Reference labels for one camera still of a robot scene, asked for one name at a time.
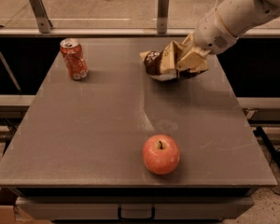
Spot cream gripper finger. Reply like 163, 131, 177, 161
160, 41, 184, 75
175, 48, 209, 73

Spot brown chip bag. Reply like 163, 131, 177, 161
140, 50, 208, 82

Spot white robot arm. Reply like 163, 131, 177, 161
157, 0, 280, 77

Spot red apple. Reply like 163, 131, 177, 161
142, 134, 180, 175

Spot orange soda can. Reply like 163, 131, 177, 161
60, 38, 89, 80

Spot black stand leg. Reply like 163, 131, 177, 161
255, 125, 280, 192

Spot glass barrier panel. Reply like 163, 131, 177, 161
0, 0, 223, 29

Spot grey table drawer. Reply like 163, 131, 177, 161
16, 197, 254, 221

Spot cardboard box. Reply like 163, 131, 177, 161
0, 189, 52, 224

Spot middle metal bracket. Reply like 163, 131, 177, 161
157, 0, 169, 34

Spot metal bracket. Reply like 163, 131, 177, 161
157, 0, 169, 34
29, 0, 52, 34

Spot left metal bracket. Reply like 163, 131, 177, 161
29, 0, 52, 34

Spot black drawer handle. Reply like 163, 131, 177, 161
118, 203, 155, 221

